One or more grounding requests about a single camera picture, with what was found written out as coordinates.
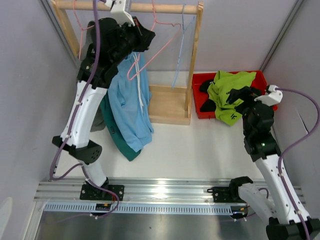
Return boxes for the grey shorts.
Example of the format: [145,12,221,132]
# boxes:
[80,20,106,132]

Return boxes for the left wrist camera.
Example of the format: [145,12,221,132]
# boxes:
[104,0,135,27]

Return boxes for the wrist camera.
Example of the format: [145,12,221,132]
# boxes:
[104,0,135,27]
[254,85,283,107]

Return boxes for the red plastic bin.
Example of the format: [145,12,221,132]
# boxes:
[192,70,268,119]

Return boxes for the lime green shorts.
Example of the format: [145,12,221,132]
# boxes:
[206,70,256,126]

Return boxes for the light blue shorts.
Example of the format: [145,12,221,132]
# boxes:
[107,52,154,152]

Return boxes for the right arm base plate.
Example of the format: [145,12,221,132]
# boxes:
[206,186,243,203]

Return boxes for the aluminium mounting rail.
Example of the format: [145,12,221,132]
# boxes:
[33,177,307,216]

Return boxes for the pink hanger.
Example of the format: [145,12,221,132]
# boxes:
[126,0,182,81]
[72,0,92,60]

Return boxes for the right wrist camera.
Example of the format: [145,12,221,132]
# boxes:
[254,85,283,107]

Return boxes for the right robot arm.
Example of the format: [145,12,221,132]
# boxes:
[226,85,320,240]

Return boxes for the wooden clothes rack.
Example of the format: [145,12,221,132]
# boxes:
[51,0,204,125]

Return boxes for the dark green shorts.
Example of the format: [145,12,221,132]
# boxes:
[100,93,141,162]

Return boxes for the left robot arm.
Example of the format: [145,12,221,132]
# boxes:
[52,17,155,200]

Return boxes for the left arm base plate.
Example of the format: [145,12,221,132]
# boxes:
[79,184,125,201]

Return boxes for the black shorts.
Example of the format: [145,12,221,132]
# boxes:
[199,79,216,113]

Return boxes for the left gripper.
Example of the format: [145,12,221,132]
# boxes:
[112,16,156,66]

